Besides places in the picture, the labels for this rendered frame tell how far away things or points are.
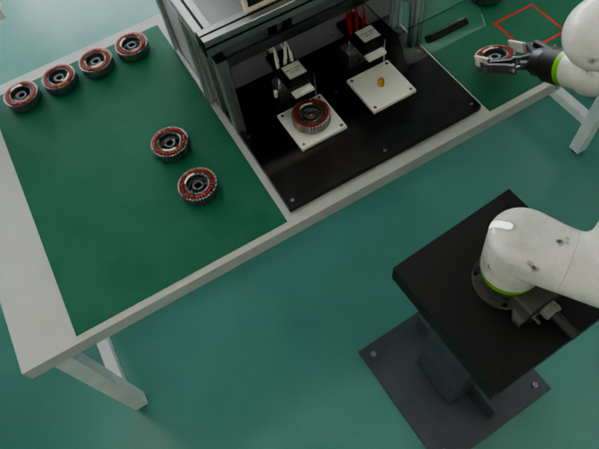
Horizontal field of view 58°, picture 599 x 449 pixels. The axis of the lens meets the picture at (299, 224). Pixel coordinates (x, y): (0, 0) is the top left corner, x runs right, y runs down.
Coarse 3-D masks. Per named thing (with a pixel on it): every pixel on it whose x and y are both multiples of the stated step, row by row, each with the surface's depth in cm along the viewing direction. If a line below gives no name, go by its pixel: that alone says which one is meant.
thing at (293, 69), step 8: (280, 56) 157; (288, 56) 156; (272, 64) 155; (280, 64) 155; (288, 64) 152; (296, 64) 151; (280, 72) 152; (288, 72) 150; (296, 72) 150; (304, 72) 150; (280, 80) 160; (288, 80) 149; (296, 80) 150; (304, 80) 151; (288, 88) 152; (296, 88) 152; (304, 88) 152; (312, 88) 152; (296, 96) 151
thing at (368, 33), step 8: (344, 24) 161; (352, 24) 160; (360, 24) 160; (368, 24) 156; (344, 32) 160; (352, 32) 156; (360, 32) 155; (368, 32) 155; (376, 32) 155; (352, 40) 157; (360, 40) 154; (368, 40) 153; (376, 40) 154; (360, 48) 155; (368, 48) 155; (376, 48) 156; (368, 56) 156; (376, 56) 156
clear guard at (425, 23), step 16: (368, 0) 140; (384, 0) 140; (400, 0) 139; (416, 0) 138; (432, 0) 138; (448, 0) 137; (464, 0) 137; (384, 16) 137; (400, 16) 136; (416, 16) 136; (432, 16) 135; (448, 16) 136; (464, 16) 138; (480, 16) 139; (400, 32) 134; (416, 32) 135; (432, 32) 136; (464, 32) 138; (416, 48) 135; (432, 48) 137
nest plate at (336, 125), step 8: (320, 96) 163; (328, 104) 161; (288, 112) 161; (280, 120) 161; (288, 120) 160; (336, 120) 158; (288, 128) 158; (328, 128) 157; (336, 128) 157; (344, 128) 157; (296, 136) 157; (304, 136) 156; (312, 136) 156; (320, 136) 156; (328, 136) 156; (304, 144) 155; (312, 144) 155
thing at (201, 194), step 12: (192, 168) 154; (204, 168) 154; (180, 180) 152; (192, 180) 154; (204, 180) 155; (216, 180) 152; (180, 192) 151; (192, 192) 150; (204, 192) 149; (216, 192) 152; (192, 204) 151; (204, 204) 151
